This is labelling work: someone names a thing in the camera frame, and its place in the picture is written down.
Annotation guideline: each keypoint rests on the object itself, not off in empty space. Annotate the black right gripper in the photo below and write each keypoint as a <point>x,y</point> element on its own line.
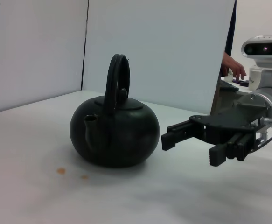
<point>229,123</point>

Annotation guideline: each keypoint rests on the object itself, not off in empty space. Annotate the black round teapot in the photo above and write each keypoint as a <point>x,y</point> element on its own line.
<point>126,130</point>

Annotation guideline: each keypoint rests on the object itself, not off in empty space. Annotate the bystander bare hand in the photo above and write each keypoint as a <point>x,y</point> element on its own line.
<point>233,66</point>

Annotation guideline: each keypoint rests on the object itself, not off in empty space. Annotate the black keyboard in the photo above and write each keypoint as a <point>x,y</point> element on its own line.
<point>229,86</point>

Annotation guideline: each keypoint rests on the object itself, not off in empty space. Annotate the white printed paper cup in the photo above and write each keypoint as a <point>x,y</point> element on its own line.
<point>255,78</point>

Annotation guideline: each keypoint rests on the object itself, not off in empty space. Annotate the white partition board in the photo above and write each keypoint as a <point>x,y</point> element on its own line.
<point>161,46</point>

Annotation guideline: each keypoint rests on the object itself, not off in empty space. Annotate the dark blue bystander sleeve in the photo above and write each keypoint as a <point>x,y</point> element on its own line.
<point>231,30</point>

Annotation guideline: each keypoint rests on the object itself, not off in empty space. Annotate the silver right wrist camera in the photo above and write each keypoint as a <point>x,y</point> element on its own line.
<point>266,47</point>

